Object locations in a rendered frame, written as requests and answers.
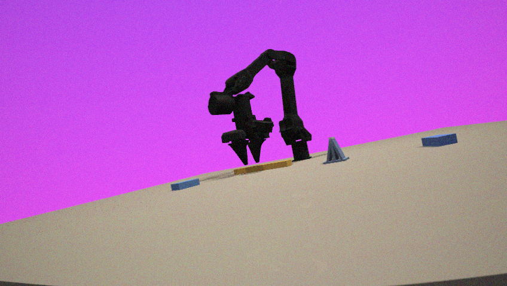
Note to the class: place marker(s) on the yellow bar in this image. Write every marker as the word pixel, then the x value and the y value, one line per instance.
pixel 263 167

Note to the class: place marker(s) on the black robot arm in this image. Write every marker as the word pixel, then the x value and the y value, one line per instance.
pixel 291 127

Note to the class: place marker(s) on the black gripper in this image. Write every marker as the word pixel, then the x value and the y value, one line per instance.
pixel 238 138

